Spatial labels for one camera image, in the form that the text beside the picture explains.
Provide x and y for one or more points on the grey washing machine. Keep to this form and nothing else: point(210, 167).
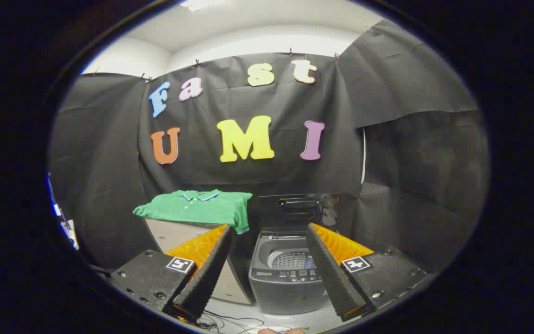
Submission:
point(285, 292)

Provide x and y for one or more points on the dark washing machine lid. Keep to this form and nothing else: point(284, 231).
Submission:
point(295, 214)

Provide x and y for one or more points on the green polo shirt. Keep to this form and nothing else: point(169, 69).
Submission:
point(193, 208)

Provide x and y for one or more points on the ceiling light panel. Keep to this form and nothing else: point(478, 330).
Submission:
point(198, 3)

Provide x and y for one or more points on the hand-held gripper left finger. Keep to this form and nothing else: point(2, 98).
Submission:
point(209, 273)

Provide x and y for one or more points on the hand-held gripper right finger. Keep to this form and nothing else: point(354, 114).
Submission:
point(329, 269)

